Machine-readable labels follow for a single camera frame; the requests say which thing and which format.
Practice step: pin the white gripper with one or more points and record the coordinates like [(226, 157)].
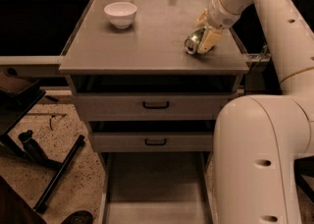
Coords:
[(220, 15)]

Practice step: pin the green crushed soda can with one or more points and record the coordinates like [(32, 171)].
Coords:
[(192, 43)]

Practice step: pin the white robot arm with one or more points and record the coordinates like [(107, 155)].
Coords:
[(257, 138)]

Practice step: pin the grey drawer cabinet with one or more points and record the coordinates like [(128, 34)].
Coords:
[(152, 45)]

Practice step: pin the top grey drawer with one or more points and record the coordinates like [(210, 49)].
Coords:
[(140, 97)]

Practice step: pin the middle grey drawer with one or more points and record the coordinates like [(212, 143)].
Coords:
[(151, 136)]

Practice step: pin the bottom grey open drawer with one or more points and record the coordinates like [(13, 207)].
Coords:
[(155, 188)]

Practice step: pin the white ceramic bowl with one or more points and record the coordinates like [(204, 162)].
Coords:
[(120, 14)]

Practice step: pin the dark brown box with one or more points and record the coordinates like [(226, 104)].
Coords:
[(17, 90)]

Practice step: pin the black metal stand base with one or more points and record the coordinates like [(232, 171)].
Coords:
[(11, 113)]

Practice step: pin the black round foot pedal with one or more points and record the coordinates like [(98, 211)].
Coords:
[(79, 217)]

